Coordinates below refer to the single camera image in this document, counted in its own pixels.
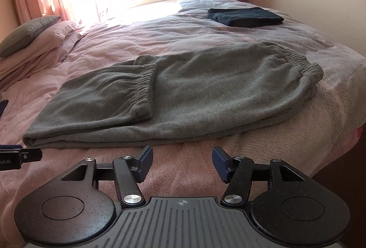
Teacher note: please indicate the grey pillow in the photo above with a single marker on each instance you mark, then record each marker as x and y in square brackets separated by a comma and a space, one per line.
[25, 33]

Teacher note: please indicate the dark blue folded pants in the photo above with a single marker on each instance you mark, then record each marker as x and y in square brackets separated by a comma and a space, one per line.
[246, 17]

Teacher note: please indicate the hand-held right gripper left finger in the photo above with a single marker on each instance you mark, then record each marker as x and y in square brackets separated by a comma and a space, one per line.
[147, 161]

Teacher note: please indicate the grey pants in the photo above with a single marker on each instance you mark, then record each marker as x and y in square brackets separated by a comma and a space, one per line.
[206, 93]

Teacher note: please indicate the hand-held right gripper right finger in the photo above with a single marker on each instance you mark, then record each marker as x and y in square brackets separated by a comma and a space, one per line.
[219, 163]

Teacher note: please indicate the pale pink duvet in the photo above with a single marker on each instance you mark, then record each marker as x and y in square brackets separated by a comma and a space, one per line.
[120, 33]

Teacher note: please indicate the pink grey herringbone blanket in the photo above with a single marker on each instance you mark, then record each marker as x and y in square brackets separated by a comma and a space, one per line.
[328, 113]

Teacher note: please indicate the dark cloth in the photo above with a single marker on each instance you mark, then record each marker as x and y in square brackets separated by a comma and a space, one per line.
[2, 109]

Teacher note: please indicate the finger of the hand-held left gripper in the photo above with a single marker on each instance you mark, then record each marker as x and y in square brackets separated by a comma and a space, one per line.
[33, 155]

